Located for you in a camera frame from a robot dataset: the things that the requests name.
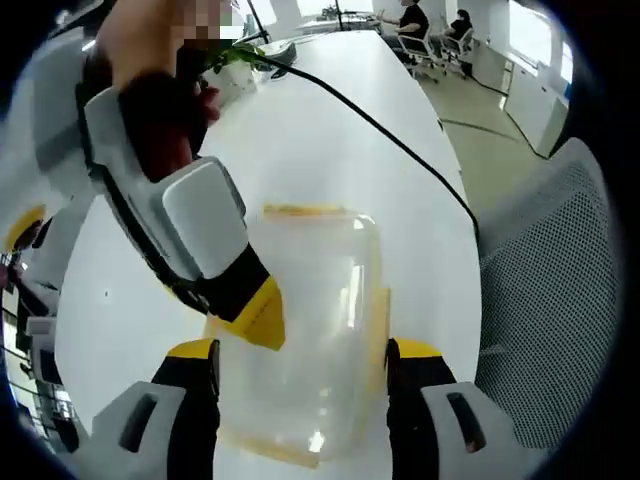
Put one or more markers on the black desk stand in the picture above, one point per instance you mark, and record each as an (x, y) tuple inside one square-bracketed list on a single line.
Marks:
[(285, 55)]

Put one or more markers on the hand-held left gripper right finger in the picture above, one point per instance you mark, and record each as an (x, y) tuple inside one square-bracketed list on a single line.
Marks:
[(415, 400)]

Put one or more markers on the white cabinet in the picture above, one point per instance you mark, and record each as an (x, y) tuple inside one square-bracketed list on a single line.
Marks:
[(535, 100)]

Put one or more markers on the person's right hand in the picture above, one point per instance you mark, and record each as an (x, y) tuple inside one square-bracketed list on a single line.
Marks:
[(160, 125)]

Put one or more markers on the clear plastic container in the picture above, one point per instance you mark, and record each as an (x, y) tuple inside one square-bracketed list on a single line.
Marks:
[(300, 325)]

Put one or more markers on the green potted plant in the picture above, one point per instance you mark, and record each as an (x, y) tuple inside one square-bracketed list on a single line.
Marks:
[(237, 85)]

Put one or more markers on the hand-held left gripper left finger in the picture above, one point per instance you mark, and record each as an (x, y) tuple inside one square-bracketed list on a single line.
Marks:
[(192, 400)]

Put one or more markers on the white office chair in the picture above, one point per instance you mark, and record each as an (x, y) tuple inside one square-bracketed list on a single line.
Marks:
[(460, 50), (417, 50)]

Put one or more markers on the grey mesh office chair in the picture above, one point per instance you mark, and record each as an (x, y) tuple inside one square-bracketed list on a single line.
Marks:
[(545, 300)]

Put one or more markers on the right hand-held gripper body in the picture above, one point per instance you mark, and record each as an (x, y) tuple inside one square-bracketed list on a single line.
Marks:
[(107, 130)]

